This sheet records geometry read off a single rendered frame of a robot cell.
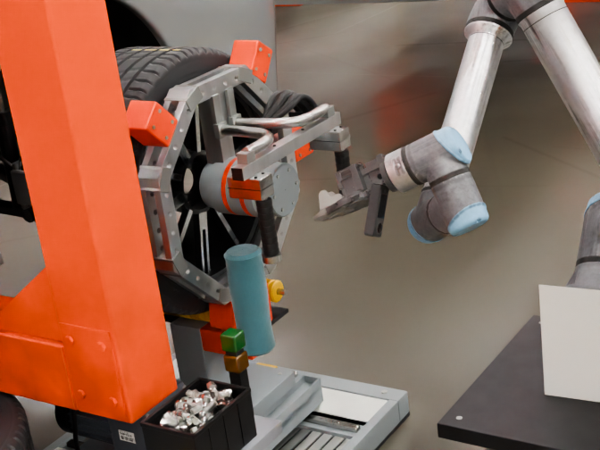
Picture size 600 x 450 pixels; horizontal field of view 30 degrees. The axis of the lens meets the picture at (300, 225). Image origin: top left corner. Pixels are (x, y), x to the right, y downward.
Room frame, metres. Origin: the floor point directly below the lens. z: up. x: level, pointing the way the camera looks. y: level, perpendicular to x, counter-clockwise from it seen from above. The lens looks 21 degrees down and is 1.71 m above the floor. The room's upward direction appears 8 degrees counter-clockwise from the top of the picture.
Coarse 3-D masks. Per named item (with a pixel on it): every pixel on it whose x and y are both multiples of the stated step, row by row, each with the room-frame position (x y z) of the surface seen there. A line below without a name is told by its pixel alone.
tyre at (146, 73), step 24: (144, 48) 2.72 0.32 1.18; (168, 48) 2.68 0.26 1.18; (192, 48) 2.66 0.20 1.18; (120, 72) 2.59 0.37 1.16; (144, 72) 2.54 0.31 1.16; (168, 72) 2.55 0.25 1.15; (192, 72) 2.63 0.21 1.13; (144, 96) 2.48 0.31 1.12; (168, 288) 2.45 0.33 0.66; (192, 312) 2.51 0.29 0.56
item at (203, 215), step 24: (192, 120) 2.65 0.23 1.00; (192, 144) 2.64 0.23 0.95; (240, 144) 2.78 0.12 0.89; (192, 168) 2.67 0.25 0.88; (192, 192) 2.66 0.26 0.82; (192, 216) 2.87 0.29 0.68; (216, 216) 2.67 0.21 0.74; (240, 216) 2.79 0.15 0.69; (192, 240) 2.80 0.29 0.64; (216, 240) 2.76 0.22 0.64; (240, 240) 2.73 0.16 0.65; (216, 264) 2.66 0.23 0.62
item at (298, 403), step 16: (304, 384) 2.82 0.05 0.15; (320, 384) 2.80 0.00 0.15; (288, 400) 2.74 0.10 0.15; (304, 400) 2.74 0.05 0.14; (320, 400) 2.80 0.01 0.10; (272, 416) 2.67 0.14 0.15; (288, 416) 2.67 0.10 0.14; (304, 416) 2.73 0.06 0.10; (288, 432) 2.66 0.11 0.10; (272, 448) 2.59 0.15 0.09
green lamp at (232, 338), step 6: (228, 330) 2.17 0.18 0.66; (234, 330) 2.17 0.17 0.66; (240, 330) 2.16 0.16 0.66; (222, 336) 2.15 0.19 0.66; (228, 336) 2.15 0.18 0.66; (234, 336) 2.14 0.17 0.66; (240, 336) 2.15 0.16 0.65; (222, 342) 2.15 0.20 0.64; (228, 342) 2.14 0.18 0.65; (234, 342) 2.14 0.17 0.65; (240, 342) 2.15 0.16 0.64; (222, 348) 2.15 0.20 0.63; (228, 348) 2.15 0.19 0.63; (234, 348) 2.14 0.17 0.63; (240, 348) 2.15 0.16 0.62
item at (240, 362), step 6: (240, 354) 2.15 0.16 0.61; (246, 354) 2.16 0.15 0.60; (228, 360) 2.15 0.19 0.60; (234, 360) 2.14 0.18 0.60; (240, 360) 2.14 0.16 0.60; (246, 360) 2.16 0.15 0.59; (228, 366) 2.15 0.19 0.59; (234, 366) 2.14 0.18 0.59; (240, 366) 2.14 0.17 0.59; (246, 366) 2.16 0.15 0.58; (234, 372) 2.15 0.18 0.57; (240, 372) 2.14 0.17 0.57
